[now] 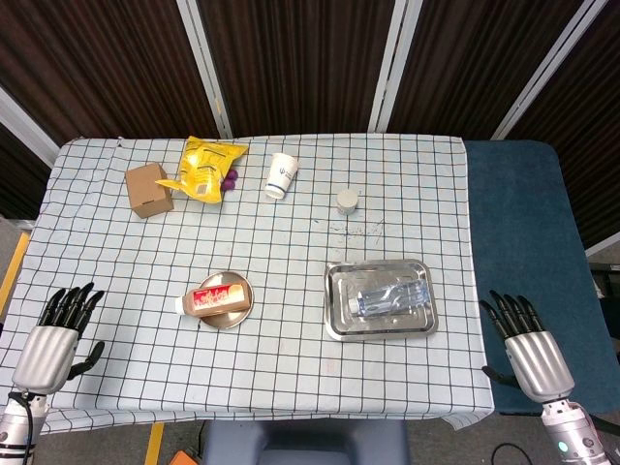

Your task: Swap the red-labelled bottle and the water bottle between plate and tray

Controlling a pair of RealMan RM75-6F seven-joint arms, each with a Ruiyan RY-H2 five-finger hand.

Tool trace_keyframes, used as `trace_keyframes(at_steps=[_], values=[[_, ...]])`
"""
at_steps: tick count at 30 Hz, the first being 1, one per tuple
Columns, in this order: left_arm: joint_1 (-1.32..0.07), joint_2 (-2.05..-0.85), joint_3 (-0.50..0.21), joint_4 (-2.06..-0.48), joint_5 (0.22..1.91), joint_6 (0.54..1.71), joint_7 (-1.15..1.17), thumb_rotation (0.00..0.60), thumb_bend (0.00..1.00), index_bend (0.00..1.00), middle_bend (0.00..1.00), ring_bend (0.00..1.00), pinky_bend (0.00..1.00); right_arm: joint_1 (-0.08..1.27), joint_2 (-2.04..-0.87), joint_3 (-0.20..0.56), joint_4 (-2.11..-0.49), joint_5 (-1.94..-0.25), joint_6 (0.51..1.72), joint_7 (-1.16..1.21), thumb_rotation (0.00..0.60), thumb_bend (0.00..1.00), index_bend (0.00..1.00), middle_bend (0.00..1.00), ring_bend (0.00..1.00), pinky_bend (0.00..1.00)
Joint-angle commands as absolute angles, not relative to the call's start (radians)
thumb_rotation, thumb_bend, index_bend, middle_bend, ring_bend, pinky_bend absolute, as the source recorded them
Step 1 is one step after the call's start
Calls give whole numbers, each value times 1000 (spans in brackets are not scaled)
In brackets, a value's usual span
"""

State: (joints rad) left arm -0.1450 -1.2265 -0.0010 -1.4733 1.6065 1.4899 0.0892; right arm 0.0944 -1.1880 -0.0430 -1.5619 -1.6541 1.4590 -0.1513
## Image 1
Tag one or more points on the purple toy grapes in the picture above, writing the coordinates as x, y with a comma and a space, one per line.
230, 180

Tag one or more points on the small white jar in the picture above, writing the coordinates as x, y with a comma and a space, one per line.
348, 201

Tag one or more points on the red label drink bottle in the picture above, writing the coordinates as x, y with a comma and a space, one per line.
218, 298

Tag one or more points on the white partition frame post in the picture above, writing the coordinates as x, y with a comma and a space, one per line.
547, 72
206, 68
24, 127
393, 68

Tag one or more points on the rectangular steel tray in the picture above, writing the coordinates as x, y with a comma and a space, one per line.
339, 319

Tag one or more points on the white paper cup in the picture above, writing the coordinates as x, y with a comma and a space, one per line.
281, 174

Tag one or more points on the yellow snack bag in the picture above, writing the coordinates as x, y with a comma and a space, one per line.
203, 167

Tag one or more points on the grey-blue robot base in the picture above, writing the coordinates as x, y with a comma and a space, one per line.
300, 443

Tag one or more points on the dark brown ribbed partition panel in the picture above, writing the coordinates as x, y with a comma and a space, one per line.
106, 63
474, 58
591, 145
300, 63

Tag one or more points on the checkered white tablecloth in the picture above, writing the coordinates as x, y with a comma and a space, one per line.
271, 242

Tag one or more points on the round steel plate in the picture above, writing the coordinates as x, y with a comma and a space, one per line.
225, 320

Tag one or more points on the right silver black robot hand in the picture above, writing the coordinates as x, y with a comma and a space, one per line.
537, 361

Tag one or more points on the brown cardboard box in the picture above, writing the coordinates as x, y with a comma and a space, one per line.
147, 191

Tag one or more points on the transparent water bottle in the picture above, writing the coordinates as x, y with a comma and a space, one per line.
392, 296

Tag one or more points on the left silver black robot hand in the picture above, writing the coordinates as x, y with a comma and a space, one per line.
46, 351

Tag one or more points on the orange object on floor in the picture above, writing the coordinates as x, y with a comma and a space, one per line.
186, 457

